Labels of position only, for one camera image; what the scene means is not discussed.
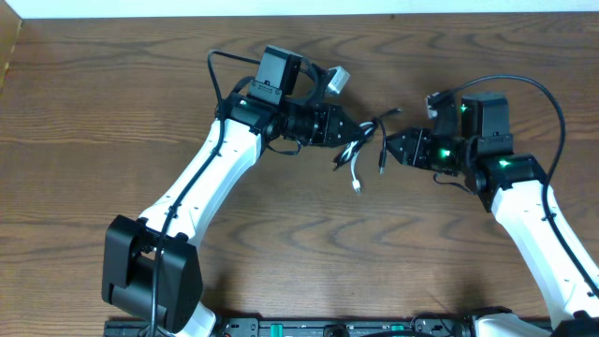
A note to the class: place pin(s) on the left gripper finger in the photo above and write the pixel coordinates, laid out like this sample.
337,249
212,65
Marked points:
344,139
350,130

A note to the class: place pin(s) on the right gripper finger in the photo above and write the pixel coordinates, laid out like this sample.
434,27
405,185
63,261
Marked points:
405,137
402,150

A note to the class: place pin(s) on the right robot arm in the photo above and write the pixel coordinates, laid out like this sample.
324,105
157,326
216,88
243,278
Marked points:
473,139

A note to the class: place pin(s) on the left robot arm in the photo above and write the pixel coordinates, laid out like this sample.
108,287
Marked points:
151,267

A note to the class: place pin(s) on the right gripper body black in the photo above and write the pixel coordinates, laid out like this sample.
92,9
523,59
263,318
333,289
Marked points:
418,150

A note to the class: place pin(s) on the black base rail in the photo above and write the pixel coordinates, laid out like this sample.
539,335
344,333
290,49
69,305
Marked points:
253,327

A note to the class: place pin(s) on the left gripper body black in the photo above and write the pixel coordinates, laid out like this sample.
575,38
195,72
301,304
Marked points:
325,124

